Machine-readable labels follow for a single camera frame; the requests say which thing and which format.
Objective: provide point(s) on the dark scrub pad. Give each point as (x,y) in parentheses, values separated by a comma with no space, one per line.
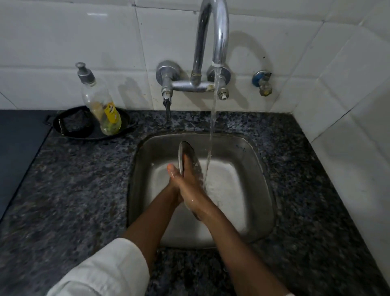
(76,122)

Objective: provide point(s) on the person's left thumb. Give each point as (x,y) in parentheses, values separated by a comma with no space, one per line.
(172,171)

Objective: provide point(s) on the black round pan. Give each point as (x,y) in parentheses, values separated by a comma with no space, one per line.
(91,135)

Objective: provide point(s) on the round steel plate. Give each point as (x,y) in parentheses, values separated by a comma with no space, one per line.
(183,152)

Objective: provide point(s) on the white shirt sleeve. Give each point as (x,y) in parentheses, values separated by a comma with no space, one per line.
(106,271)

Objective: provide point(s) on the dark blue flat panel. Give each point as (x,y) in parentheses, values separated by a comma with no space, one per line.
(18,146)

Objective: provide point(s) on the person's right fingers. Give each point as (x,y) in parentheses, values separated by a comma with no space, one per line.
(189,167)

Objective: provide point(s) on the person's right forearm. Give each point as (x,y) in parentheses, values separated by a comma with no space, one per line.
(243,259)

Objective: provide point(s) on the stainless steel sink basin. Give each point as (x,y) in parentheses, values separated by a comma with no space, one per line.
(237,195)

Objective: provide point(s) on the person's right hand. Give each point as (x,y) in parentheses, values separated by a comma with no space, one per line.
(192,189)

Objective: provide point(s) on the clear dish soap bottle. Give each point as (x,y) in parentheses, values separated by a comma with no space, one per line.
(103,106)

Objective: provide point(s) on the person's left hand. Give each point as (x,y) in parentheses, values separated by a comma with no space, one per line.
(173,183)

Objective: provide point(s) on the chrome wall mixer faucet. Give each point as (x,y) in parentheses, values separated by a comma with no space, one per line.
(221,36)

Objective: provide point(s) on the person's left forearm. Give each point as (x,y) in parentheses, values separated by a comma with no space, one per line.
(152,225)

